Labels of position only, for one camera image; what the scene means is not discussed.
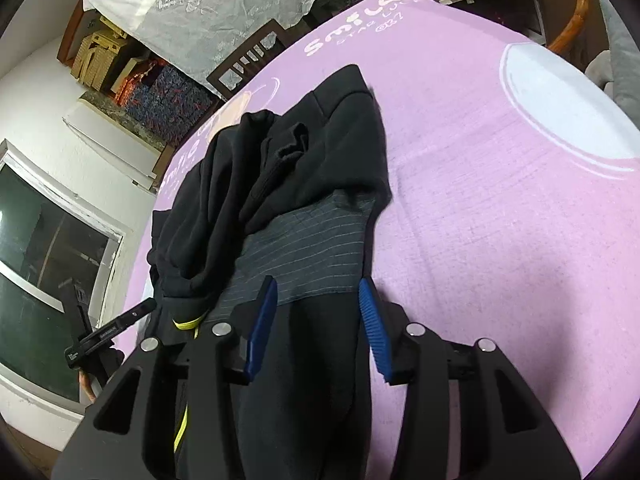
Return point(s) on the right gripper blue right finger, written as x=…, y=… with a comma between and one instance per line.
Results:
x=373, y=315

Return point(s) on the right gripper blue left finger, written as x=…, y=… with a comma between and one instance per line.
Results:
x=267, y=304

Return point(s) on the black hoodie with yellow lining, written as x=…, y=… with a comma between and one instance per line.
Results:
x=293, y=197

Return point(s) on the person's left hand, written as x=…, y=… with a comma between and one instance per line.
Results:
x=89, y=385

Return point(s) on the pink printed bed sheet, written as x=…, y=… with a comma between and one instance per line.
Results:
x=515, y=209

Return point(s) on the dark patterned folded blanket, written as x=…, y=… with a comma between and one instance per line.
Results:
x=164, y=101

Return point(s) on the dark wooden chair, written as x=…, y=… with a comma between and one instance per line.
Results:
x=251, y=57

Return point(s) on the cardboard boxes stack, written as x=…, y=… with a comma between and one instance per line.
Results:
x=100, y=54

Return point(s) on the grey cushion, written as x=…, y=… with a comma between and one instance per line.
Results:
x=616, y=70

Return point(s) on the window with white frame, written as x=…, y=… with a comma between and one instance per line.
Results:
x=49, y=237

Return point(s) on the orange wooden chair frame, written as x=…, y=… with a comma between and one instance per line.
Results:
x=572, y=29

